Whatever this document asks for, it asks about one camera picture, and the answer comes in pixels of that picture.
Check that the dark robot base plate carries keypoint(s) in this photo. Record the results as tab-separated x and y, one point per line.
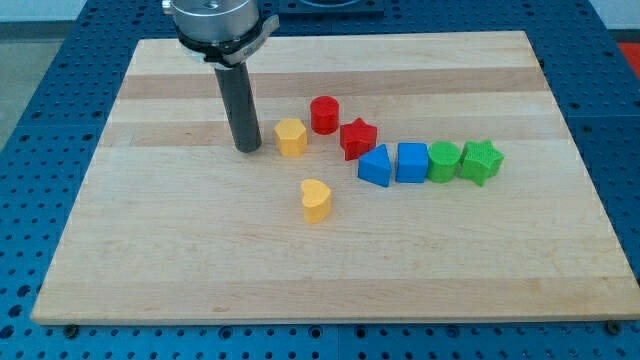
331	7

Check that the green cylinder block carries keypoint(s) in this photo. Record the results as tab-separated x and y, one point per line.
443	161

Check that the red star block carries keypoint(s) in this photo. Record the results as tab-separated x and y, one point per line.
357	138

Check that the red cylinder block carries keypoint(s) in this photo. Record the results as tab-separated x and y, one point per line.
324	113

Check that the yellow hexagon block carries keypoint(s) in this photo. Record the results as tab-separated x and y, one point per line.
291	137

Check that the green star block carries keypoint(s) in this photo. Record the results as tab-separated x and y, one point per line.
480	161

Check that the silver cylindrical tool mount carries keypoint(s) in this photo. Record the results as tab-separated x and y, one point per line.
223	32

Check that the yellow heart block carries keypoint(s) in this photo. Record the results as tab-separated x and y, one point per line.
316	200

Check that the blue triangle block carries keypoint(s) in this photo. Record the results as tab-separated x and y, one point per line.
375	166

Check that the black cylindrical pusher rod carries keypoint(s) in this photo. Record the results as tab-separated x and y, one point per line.
236	93

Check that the wooden board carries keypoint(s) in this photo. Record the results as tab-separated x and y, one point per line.
173	226

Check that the blue cube block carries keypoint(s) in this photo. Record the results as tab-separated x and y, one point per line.
412	162

